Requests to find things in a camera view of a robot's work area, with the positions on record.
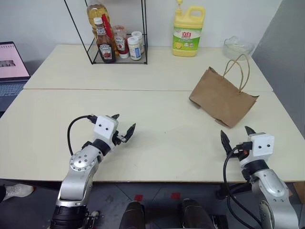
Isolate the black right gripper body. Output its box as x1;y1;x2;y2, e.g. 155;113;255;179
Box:
230;146;250;160

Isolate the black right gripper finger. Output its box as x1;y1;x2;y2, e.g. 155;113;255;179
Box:
220;129;233;156
244;125;257;137

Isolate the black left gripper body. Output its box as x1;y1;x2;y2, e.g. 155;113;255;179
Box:
111;130;127;147

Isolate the glass ketchup bottle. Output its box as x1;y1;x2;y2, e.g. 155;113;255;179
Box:
93;17;117;64

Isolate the white lidded seasoning jar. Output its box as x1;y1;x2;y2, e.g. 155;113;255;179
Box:
127;36;142;61
131;31;145;54

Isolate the squeeze ketchup bottle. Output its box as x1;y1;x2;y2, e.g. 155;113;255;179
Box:
112;25;130;60

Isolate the dark rounded shape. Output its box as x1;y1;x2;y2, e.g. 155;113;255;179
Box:
121;201;146;229
178;198;215;229

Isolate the grey partition panel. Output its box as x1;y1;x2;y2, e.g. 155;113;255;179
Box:
251;0;305;142

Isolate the clear glass bowl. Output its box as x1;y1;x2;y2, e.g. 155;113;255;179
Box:
223;35;255;59

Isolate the yellow dish soap bottle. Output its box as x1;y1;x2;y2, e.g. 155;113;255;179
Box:
172;0;206;58

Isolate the white shoe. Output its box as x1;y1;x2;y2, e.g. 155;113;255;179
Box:
3;183;35;202

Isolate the open laptop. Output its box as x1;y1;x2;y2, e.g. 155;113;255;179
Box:
0;41;32;113

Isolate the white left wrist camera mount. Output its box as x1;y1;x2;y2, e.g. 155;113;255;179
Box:
93;115;119;150

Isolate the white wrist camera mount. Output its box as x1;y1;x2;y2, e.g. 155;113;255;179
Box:
239;132;275;168
93;115;119;150

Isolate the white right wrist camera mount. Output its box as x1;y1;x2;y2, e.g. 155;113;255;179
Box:
239;132;275;168

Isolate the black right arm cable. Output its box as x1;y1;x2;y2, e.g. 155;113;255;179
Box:
223;140;263;229

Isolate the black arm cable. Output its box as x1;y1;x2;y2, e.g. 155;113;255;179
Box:
67;114;97;156
223;140;263;229

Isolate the brown paper bag with handles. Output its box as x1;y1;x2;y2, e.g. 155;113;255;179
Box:
189;53;260;130

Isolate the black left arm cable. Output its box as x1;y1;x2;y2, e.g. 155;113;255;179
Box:
67;114;97;156

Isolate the black wire rack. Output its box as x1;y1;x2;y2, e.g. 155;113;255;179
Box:
63;0;149;65

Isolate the cooking oil bottle red handle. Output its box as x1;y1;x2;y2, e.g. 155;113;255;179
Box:
86;0;115;42

